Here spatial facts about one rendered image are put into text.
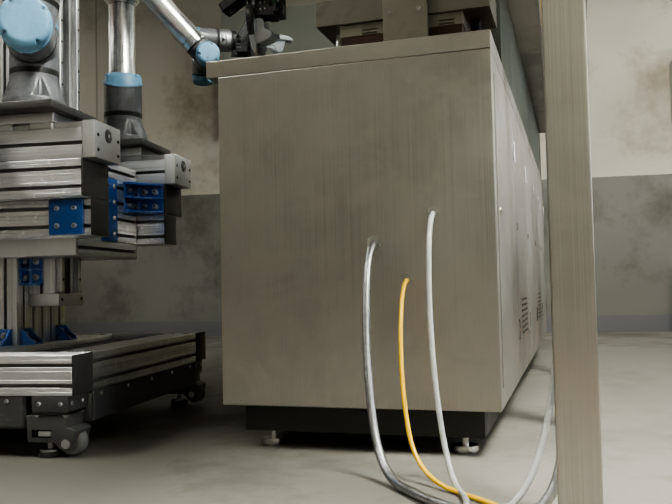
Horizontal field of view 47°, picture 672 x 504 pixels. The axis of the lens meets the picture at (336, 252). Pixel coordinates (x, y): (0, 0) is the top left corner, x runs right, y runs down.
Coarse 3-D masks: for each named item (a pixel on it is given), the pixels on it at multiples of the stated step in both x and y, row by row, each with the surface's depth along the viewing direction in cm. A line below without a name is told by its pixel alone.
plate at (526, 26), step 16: (512, 0) 212; (528, 0) 213; (512, 16) 225; (528, 16) 226; (528, 32) 240; (528, 48) 257; (528, 64) 275; (528, 80) 297; (544, 112) 354; (544, 128) 391
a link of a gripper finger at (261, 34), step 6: (258, 18) 193; (258, 24) 193; (258, 30) 193; (264, 30) 193; (270, 30) 192; (252, 36) 193; (258, 36) 193; (264, 36) 193; (270, 36) 192; (252, 42) 193; (258, 42) 193; (252, 48) 195; (258, 48) 195; (258, 54) 195
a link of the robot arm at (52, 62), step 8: (56, 24) 193; (56, 32) 193; (56, 40) 189; (56, 48) 191; (48, 56) 188; (56, 56) 193; (16, 64) 188; (24, 64) 187; (32, 64) 188; (40, 64) 188; (48, 64) 190; (56, 64) 193
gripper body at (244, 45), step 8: (232, 32) 263; (240, 40) 265; (248, 40) 266; (232, 48) 264; (240, 48) 265; (248, 48) 266; (264, 48) 266; (232, 56) 267; (240, 56) 267; (248, 56) 267
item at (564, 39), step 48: (576, 0) 108; (576, 48) 108; (576, 96) 108; (576, 144) 107; (576, 192) 107; (576, 240) 107; (576, 288) 107; (576, 336) 106; (576, 384) 106; (576, 432) 106; (576, 480) 106
